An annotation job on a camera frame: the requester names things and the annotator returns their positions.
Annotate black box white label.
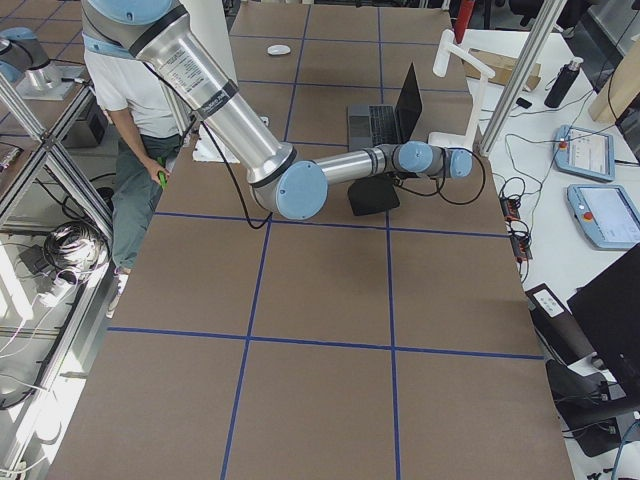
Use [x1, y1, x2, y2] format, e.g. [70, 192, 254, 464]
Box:
[525, 283, 595, 364]

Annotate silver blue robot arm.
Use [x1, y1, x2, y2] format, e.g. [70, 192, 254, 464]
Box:
[1, 27, 62, 91]
[81, 1, 473, 220]

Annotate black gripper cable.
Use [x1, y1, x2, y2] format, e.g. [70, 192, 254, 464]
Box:
[389, 149, 487, 206]

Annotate blue teach pendant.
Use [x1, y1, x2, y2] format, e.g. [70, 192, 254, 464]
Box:
[553, 124, 615, 182]
[566, 184, 639, 250]

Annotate blue teach pendant far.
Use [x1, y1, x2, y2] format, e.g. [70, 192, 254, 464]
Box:
[553, 124, 615, 182]

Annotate aluminium frame post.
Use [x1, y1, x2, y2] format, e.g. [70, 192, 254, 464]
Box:
[479, 0, 566, 157]

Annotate cardboard box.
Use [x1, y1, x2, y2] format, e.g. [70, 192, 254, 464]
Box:
[469, 49, 541, 92]

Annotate orange circuit board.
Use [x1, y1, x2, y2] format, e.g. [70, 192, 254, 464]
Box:
[500, 197, 532, 263]

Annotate person in white shirt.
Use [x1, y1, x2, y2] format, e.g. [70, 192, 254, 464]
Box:
[84, 49, 183, 319]

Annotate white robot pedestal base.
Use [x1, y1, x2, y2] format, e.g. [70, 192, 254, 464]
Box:
[193, 122, 239, 164]

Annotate white computer mouse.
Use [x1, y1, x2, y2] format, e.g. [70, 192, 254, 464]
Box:
[267, 44, 291, 56]

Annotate black mouse pad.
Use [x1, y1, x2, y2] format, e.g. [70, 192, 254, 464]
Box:
[347, 177, 400, 216]

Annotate black monitor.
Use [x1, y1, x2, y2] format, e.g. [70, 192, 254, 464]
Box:
[568, 246, 639, 393]

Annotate black water bottle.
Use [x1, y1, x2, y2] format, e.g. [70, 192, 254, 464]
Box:
[544, 57, 583, 108]

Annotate blue teach pendant near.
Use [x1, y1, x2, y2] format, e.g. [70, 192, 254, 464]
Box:
[566, 184, 639, 250]

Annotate red cylinder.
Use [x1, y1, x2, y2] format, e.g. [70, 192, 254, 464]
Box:
[453, 0, 475, 44]

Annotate small black puck device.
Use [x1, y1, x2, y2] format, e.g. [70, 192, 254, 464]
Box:
[516, 98, 532, 109]

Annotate grey laptop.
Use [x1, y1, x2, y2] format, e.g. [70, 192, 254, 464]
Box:
[347, 64, 423, 151]

